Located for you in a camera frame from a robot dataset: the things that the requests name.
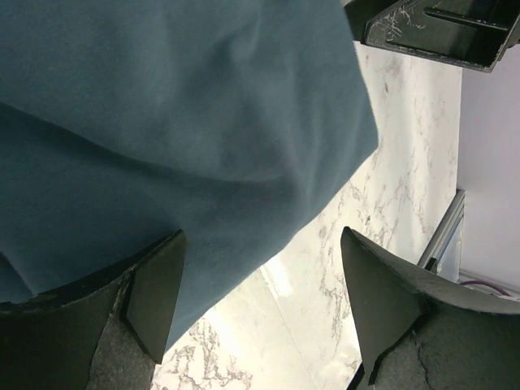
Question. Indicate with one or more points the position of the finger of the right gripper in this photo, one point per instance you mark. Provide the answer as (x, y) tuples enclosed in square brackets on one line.
[(473, 34)]

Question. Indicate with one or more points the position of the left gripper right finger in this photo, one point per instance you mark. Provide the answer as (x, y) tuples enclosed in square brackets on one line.
[(417, 330)]

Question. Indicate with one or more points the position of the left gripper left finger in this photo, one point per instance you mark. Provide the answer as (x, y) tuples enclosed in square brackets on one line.
[(107, 330)]

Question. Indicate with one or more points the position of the blue grey t shirt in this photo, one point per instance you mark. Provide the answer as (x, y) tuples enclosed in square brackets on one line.
[(235, 122)]

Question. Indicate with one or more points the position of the aluminium rail frame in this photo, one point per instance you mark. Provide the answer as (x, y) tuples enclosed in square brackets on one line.
[(443, 253)]

